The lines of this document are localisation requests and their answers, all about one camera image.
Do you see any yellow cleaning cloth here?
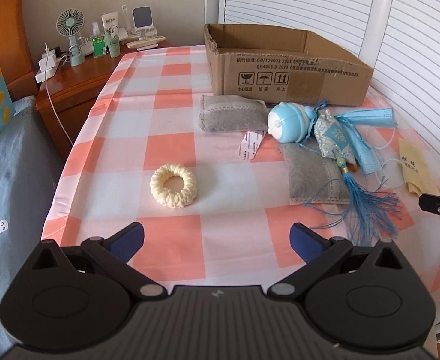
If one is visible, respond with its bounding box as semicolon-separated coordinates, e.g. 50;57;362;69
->
399;138;440;197

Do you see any blue embroidered sachet with tassel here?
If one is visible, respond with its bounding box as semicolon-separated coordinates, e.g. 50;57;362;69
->
313;111;400;246

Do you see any grey sachet pillow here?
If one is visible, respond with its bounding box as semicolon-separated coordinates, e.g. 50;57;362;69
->
199;95;269;133
278;140;349;205

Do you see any cream knitted scrunchie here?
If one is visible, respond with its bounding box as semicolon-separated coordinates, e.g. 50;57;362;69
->
149;163;198;209

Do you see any light blue face mask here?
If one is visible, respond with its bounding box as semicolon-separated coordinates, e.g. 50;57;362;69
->
334;108;397;175

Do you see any white red-printed small packet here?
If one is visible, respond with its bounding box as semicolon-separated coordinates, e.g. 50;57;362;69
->
237;131;266;161

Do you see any light blue round doll toy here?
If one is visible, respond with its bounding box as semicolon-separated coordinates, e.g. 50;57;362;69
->
267;102;315;144

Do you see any blue grey bed sheet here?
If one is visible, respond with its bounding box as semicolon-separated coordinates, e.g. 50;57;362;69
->
0;97;64;357

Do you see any pink white checkered tablecloth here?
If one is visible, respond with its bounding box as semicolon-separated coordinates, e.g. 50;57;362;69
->
40;44;440;308

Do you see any wooden nightstand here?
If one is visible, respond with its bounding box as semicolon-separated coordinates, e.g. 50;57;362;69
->
34;39;172;160

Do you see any brown cardboard box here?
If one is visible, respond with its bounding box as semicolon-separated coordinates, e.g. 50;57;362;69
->
204;24;373;107

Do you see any white power strip with charger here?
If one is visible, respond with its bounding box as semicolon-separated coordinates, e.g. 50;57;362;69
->
35;45;67;84

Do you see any pale green tube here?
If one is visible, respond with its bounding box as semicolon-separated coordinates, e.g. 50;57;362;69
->
108;25;121;58

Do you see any green clear bottle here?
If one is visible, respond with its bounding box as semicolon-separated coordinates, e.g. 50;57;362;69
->
91;34;106;58

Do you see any white remote control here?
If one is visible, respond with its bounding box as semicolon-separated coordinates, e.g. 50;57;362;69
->
126;36;166;50

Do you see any white curved pole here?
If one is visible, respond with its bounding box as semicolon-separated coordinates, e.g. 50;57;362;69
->
358;0;393;68

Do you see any mint green desk fan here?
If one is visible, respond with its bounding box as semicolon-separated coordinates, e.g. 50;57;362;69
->
55;8;85;68

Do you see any white wifi router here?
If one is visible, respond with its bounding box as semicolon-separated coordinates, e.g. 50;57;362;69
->
120;5;141;42

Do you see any white phone stand with screen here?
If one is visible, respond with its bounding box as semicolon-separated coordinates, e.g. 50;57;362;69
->
132;6;157;39

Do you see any wooden bed headboard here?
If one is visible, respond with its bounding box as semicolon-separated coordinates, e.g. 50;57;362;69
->
0;0;38;100

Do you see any white charging cable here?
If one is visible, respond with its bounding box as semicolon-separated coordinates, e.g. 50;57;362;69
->
44;53;74;147

